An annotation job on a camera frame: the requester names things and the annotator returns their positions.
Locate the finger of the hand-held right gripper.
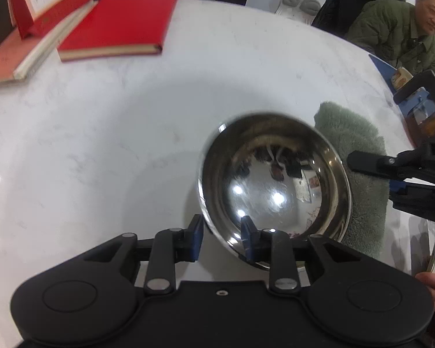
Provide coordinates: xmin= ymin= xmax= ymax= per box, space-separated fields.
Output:
xmin=388 ymin=180 xmax=435 ymax=222
xmin=347 ymin=141 xmax=435 ymax=182

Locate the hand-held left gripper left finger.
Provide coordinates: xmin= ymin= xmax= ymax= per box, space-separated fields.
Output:
xmin=83 ymin=214 xmax=205 ymax=295

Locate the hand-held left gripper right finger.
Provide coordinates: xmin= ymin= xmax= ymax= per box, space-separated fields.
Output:
xmin=240 ymin=215 xmax=362 ymax=293

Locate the glass teapot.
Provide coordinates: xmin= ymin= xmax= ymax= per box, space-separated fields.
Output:
xmin=393 ymin=70 xmax=435 ymax=146

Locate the red hardcover notebook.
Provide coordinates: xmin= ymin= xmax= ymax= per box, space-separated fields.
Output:
xmin=57 ymin=0 xmax=180 ymax=62

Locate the blue table mat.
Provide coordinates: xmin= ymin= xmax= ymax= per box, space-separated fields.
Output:
xmin=369 ymin=54 xmax=435 ymax=146

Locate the pink and green fluffy cloth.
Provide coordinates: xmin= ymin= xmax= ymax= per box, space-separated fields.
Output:
xmin=313 ymin=101 xmax=389 ymax=259

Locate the pink softcover notebook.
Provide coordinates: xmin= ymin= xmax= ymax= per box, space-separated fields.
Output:
xmin=0 ymin=0 xmax=99 ymax=90

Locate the grey plush slipper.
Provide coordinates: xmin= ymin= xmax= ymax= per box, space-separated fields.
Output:
xmin=293 ymin=0 xmax=322 ymax=23
xmin=273 ymin=0 xmax=306 ymax=14

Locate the stainless steel bowl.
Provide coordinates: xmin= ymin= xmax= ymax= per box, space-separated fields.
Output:
xmin=197 ymin=110 xmax=352 ymax=271

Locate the white cup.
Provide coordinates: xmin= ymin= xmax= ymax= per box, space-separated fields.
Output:
xmin=391 ymin=67 xmax=414 ymax=91

